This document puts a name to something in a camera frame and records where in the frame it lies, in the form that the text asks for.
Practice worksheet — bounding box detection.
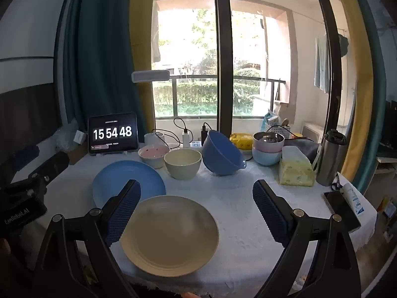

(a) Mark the tablet with clock display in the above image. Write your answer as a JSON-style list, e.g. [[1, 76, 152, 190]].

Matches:
[[88, 112, 139, 156]]

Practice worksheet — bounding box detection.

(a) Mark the white paper bag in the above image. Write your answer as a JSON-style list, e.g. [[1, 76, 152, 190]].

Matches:
[[264, 101, 283, 131]]

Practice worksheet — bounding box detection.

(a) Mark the white textured tablecloth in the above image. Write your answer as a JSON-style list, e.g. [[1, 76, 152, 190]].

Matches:
[[71, 143, 377, 297]]

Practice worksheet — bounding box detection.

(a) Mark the beige bowl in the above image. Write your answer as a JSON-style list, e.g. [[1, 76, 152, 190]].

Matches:
[[164, 149, 203, 181]]

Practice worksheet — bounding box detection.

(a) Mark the blue plate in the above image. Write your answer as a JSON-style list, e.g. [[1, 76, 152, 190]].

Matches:
[[92, 160, 166, 208]]

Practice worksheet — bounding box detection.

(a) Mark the grey cloth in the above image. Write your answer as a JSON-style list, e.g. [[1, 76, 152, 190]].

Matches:
[[284, 138, 323, 165]]

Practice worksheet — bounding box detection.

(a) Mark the white tube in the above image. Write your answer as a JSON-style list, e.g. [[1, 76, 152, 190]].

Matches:
[[337, 174, 365, 216]]

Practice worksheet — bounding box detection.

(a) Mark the light blue bowl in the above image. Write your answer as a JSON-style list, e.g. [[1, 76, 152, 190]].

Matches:
[[252, 147, 283, 166]]

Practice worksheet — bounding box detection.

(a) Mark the yellow bag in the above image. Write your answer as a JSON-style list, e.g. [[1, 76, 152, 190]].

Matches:
[[230, 132, 254, 149]]

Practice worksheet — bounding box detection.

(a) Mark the pink speckled bowl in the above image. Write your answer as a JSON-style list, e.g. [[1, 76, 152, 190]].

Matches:
[[138, 145, 170, 169]]

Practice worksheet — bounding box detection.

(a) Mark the black smartphone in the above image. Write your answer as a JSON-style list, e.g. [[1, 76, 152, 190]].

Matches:
[[323, 190, 362, 232]]

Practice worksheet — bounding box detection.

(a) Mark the cardboard box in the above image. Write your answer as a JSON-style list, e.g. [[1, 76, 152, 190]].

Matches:
[[66, 144, 89, 165]]

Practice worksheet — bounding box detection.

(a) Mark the white bar lamp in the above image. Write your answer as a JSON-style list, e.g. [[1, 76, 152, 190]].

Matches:
[[132, 70, 170, 83]]

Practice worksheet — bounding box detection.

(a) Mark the large blue bowl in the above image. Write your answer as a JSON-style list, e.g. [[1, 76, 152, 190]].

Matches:
[[201, 129, 247, 176]]

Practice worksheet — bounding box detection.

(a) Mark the clear plastic bag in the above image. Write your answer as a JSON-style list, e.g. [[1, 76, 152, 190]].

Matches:
[[54, 118, 79, 151]]

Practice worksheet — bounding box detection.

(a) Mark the teal curtain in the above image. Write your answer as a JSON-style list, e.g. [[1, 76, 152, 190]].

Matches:
[[63, 0, 148, 137], [350, 0, 388, 193]]

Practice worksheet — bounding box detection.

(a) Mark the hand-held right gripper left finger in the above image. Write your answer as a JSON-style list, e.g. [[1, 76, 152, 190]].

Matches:
[[33, 179, 142, 298]]

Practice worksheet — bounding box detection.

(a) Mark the dark green hanging garment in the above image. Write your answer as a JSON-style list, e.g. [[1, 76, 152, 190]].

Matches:
[[337, 34, 349, 58]]

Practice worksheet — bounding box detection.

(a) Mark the balcony railing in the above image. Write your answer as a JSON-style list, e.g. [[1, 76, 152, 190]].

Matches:
[[153, 76, 286, 117]]

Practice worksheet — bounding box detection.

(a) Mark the light blue hanging towel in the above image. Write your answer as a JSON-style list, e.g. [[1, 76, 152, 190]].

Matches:
[[315, 34, 331, 94]]

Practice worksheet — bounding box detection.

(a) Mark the steel bowl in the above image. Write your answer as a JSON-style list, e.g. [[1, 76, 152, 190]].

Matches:
[[253, 132, 285, 145]]

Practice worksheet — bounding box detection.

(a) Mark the grey device box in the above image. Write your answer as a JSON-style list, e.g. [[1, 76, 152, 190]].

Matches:
[[316, 129, 347, 187]]

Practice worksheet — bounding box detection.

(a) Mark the plain pink bowl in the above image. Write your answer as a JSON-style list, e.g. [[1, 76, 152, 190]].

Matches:
[[252, 141, 284, 153]]

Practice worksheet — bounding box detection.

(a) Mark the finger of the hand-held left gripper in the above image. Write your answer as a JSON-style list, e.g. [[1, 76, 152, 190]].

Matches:
[[29, 152, 70, 190], [0, 145, 41, 179]]

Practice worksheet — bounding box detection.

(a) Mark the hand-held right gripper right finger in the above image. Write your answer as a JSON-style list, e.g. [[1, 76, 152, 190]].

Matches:
[[252, 179, 362, 298]]

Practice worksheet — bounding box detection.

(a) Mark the beige plate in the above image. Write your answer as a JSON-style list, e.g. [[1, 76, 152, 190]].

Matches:
[[119, 195, 219, 276]]

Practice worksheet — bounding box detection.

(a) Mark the yellow curtain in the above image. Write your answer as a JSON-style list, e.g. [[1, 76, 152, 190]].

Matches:
[[129, 0, 156, 137], [329, 0, 374, 181]]

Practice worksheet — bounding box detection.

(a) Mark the yellow tissue pack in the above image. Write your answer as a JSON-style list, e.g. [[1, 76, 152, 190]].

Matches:
[[278, 146, 315, 187]]

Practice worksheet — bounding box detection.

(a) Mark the white cup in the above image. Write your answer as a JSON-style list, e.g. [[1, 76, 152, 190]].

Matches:
[[144, 132, 165, 149]]

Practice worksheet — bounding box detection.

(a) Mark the white appliance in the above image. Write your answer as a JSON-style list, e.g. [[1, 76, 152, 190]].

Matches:
[[301, 121, 326, 145]]

